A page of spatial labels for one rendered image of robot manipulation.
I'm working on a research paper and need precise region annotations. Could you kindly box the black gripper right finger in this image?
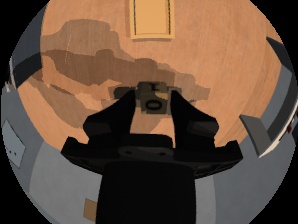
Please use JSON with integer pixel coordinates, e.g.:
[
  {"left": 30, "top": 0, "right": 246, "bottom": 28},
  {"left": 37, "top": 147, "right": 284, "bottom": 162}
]
[{"left": 170, "top": 90, "right": 219, "bottom": 152}]

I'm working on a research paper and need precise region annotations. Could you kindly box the tan calendar cube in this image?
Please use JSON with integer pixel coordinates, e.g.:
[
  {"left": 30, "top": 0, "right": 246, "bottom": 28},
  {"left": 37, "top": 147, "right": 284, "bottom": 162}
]
[{"left": 140, "top": 82, "right": 168, "bottom": 115}]

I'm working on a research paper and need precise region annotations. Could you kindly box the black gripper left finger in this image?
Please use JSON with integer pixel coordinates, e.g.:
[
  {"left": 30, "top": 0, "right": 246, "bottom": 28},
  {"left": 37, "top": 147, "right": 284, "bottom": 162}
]
[{"left": 83, "top": 90, "right": 136, "bottom": 148}]

